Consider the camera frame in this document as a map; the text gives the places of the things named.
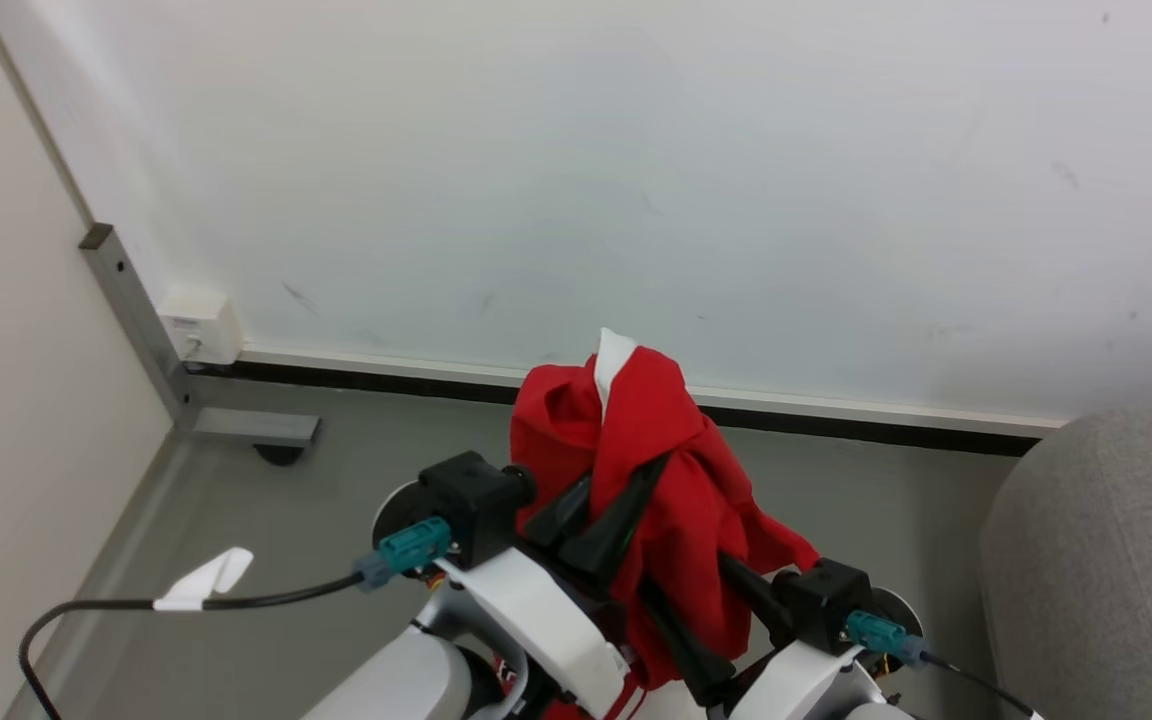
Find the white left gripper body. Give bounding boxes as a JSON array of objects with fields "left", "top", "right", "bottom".
[{"left": 434, "top": 545, "right": 637, "bottom": 720}]

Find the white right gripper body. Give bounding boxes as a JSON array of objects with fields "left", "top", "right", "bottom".
[{"left": 726, "top": 643, "right": 884, "bottom": 720}]

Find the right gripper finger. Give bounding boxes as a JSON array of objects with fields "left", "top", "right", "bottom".
[
  {"left": 716, "top": 550, "right": 797, "bottom": 643},
  {"left": 636, "top": 576, "right": 739, "bottom": 707}
]

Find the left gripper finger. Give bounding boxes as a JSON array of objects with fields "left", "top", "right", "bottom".
[
  {"left": 561, "top": 455, "right": 672, "bottom": 591},
  {"left": 521, "top": 476, "right": 594, "bottom": 549}
]

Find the red garment with white lining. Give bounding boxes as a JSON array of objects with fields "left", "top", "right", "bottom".
[{"left": 509, "top": 328, "right": 822, "bottom": 720}]

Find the white and black baseboard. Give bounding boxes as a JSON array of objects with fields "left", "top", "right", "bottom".
[{"left": 186, "top": 345, "right": 1067, "bottom": 458}]

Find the grey fabric sofa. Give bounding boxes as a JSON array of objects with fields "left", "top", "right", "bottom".
[{"left": 979, "top": 405, "right": 1152, "bottom": 720}]

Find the white tape tag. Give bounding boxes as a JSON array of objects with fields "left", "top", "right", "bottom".
[{"left": 153, "top": 547, "right": 255, "bottom": 612}]

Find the right black cable teal plug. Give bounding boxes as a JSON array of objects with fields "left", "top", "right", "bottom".
[{"left": 844, "top": 612, "right": 1042, "bottom": 720}]

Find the black cable teal plug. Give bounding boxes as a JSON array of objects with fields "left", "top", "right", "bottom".
[
  {"left": 844, "top": 612, "right": 1042, "bottom": 720},
  {"left": 19, "top": 517, "right": 454, "bottom": 720}
]

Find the left black cable teal plug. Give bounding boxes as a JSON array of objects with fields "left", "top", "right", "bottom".
[{"left": 19, "top": 517, "right": 454, "bottom": 720}]

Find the white wall socket box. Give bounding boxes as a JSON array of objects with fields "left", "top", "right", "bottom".
[{"left": 158, "top": 288, "right": 244, "bottom": 366}]

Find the grey metal partition frame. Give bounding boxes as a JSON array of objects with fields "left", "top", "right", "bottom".
[{"left": 1, "top": 223, "right": 320, "bottom": 720}]

